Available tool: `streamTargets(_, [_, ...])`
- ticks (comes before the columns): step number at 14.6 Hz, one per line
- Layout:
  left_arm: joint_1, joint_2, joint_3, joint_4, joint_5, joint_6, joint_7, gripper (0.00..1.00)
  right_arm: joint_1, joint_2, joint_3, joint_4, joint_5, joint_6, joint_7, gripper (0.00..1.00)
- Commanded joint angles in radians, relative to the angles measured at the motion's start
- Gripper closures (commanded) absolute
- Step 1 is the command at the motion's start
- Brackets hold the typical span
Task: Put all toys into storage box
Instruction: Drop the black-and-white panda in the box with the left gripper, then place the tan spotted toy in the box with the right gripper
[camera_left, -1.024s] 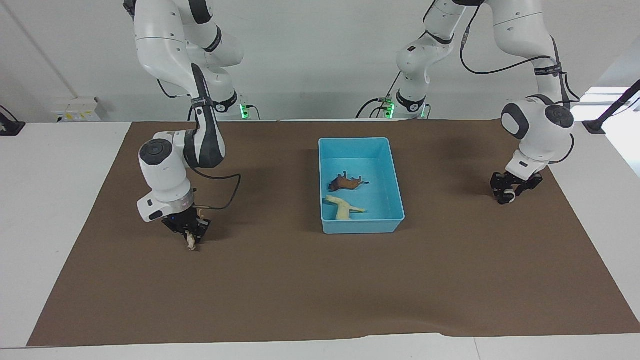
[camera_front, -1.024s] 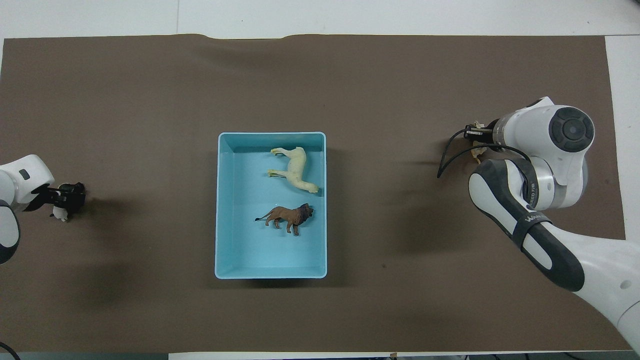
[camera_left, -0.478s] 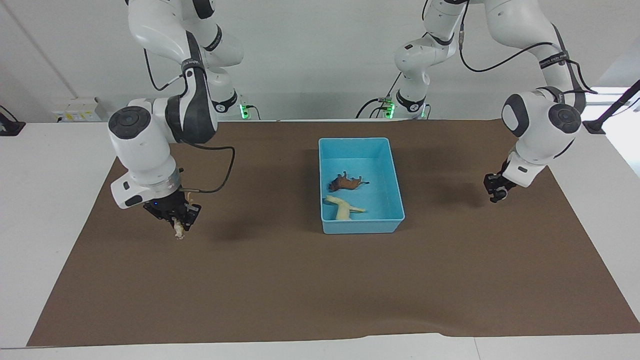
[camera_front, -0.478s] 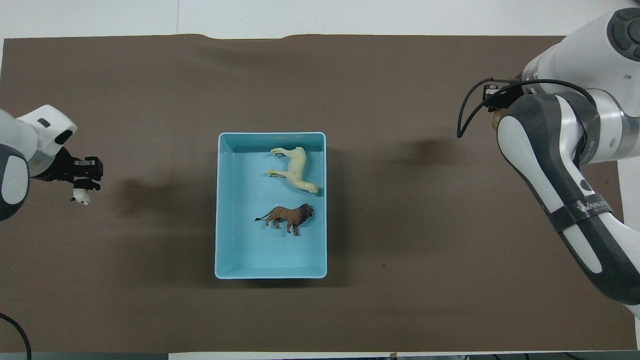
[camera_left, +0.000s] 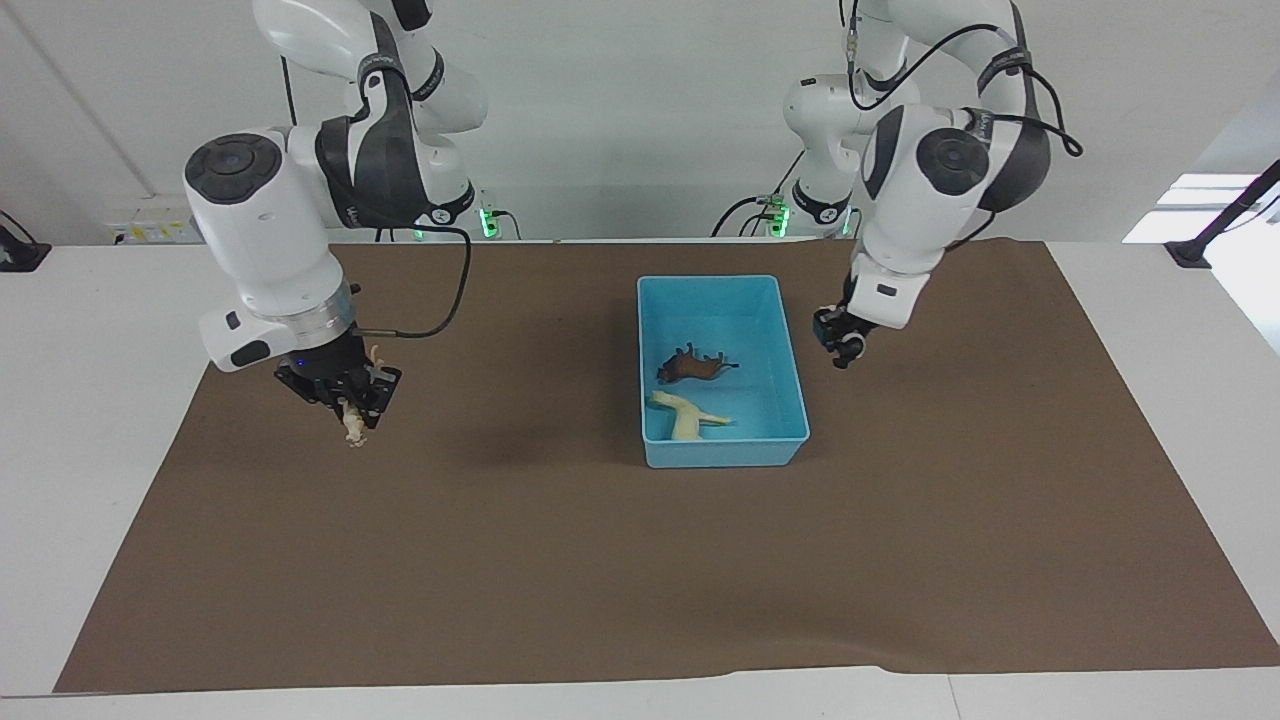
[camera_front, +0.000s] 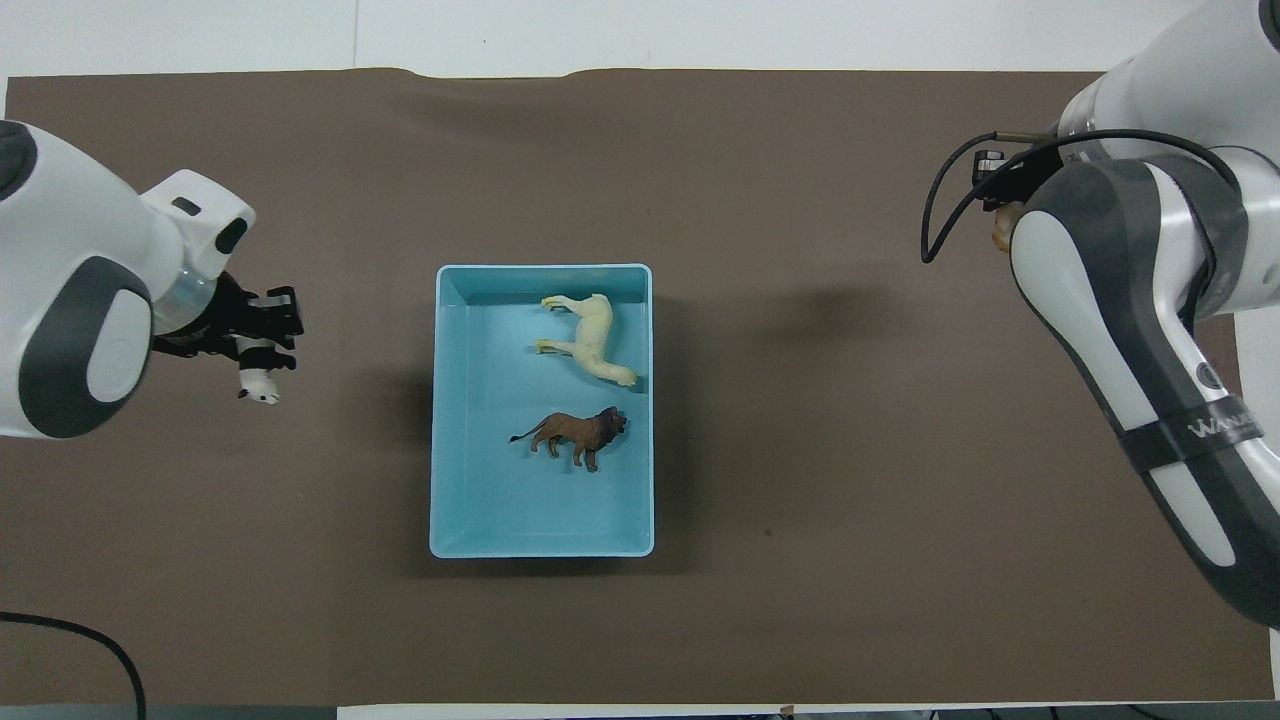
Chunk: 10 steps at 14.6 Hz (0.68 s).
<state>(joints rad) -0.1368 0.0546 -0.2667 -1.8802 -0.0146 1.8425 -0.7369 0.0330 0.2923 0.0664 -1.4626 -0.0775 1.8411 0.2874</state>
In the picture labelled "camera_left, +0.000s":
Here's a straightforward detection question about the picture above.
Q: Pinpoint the white horse toy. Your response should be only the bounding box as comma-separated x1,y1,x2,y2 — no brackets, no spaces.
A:
650,390,733,442

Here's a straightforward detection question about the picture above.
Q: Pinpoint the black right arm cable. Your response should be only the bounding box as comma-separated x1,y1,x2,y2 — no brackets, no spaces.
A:
283,55,473,341

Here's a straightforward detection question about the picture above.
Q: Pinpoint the black table clamp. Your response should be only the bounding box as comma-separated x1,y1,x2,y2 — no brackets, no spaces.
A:
0,210,51,273

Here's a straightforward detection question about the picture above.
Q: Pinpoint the brown lion toy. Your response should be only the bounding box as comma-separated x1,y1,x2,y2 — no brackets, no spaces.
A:
657,343,742,386

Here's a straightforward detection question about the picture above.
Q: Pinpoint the white wall socket box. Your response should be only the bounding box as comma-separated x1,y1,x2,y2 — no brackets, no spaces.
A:
108,208,206,246

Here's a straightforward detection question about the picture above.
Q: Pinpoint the black stand with pole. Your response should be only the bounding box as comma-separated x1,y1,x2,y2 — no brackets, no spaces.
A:
1165,160,1280,269

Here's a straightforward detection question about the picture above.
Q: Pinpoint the brown table mat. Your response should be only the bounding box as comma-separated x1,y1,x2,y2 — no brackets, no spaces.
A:
53,238,1280,694

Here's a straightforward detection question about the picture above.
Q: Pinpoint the blue plastic storage box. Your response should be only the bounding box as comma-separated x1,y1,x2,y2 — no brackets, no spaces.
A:
637,275,811,469

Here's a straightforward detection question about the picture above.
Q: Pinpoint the orange tiger toy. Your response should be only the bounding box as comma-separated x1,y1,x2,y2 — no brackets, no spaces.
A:
338,345,384,448

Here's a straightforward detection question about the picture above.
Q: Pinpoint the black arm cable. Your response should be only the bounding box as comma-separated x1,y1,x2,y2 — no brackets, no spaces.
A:
845,0,1084,158
283,55,473,341

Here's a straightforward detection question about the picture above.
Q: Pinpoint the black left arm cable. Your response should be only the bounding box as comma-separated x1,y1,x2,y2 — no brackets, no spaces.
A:
845,0,1084,158

